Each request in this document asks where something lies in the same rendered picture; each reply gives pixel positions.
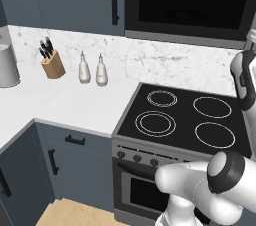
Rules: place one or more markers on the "steel oven door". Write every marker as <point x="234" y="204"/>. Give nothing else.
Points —
<point x="140" y="196"/>

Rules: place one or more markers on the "steel oven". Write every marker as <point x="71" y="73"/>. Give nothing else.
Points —
<point x="133" y="200"/>

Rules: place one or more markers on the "blue-grey drawer front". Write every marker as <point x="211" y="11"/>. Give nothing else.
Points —
<point x="96" y="141"/>

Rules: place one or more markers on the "black hob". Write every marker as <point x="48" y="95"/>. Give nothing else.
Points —
<point x="183" y="116"/>

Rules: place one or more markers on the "black microwave oven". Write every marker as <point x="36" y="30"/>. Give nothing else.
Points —
<point x="193" y="0"/>

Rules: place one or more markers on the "grey round canister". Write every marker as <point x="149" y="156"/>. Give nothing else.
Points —
<point x="7" y="66"/>

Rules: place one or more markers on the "dark oven knob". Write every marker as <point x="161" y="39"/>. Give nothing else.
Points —
<point x="121" y="154"/>
<point x="154" y="162"/>
<point x="137" y="158"/>

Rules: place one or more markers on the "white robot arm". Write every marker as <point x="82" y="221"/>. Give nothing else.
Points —
<point x="186" y="183"/>

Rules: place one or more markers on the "white bottle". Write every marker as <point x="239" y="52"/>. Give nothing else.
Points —
<point x="84" y="70"/>
<point x="101" y="72"/>

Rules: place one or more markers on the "wooden knife block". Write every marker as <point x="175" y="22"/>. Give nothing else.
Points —
<point x="53" y="66"/>

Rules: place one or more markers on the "blue-grey base cupboard door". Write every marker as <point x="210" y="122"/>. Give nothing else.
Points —
<point x="83" y="180"/>
<point x="26" y="176"/>

